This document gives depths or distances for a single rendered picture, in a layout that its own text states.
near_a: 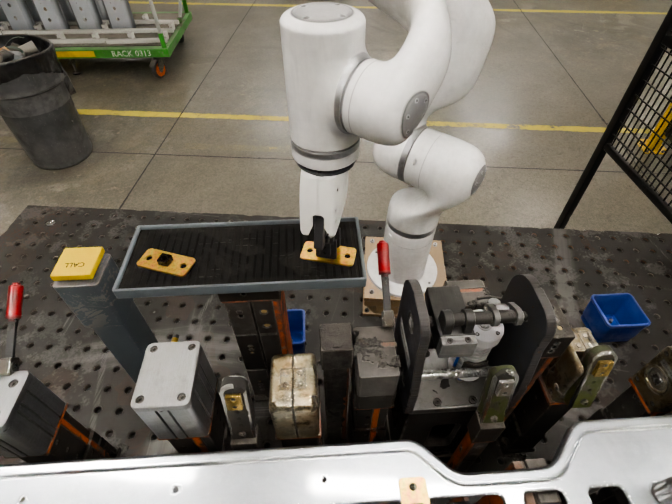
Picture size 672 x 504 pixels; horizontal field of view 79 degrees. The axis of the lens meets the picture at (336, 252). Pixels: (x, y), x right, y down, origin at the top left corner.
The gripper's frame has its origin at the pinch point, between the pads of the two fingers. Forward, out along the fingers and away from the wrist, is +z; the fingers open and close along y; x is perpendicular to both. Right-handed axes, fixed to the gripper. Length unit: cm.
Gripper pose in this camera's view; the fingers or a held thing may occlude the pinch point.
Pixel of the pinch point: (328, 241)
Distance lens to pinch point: 62.5
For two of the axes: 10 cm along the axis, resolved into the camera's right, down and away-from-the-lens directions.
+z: 0.0, 6.8, 7.3
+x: 9.8, 1.5, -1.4
